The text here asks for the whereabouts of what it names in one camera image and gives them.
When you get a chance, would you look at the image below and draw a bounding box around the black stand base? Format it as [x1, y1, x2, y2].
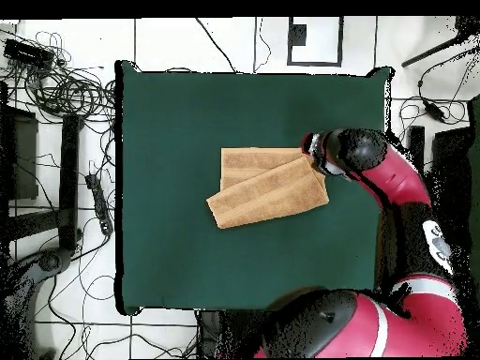
[3, 247, 74, 338]

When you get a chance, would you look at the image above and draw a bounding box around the black power strip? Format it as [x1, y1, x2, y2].
[84, 172, 114, 236]

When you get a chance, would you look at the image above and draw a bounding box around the thin black cable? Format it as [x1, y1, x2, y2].
[194, 17, 238, 73]
[253, 17, 272, 73]

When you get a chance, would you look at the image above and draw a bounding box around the dark grey square patch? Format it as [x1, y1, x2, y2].
[289, 23, 308, 47]

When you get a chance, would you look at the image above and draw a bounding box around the tangled black cable bundle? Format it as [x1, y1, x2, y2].
[389, 95, 472, 151]
[0, 31, 117, 125]

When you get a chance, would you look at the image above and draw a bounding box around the black power adapter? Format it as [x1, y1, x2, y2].
[424, 100, 447, 121]

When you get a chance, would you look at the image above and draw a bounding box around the dark box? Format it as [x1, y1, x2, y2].
[0, 106, 39, 202]
[430, 127, 473, 233]

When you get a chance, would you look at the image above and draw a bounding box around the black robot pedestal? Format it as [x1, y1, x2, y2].
[196, 308, 263, 359]

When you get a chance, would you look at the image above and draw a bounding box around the dark green table cloth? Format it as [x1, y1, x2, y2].
[114, 60, 395, 315]

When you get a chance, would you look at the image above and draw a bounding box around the black electronics box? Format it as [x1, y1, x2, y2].
[2, 37, 56, 70]

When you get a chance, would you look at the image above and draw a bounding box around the grey square frame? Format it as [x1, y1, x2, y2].
[287, 16, 344, 68]

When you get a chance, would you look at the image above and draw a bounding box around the black tripod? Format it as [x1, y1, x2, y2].
[400, 15, 480, 68]

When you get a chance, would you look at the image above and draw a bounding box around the orange terry towel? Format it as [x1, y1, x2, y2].
[205, 146, 330, 231]

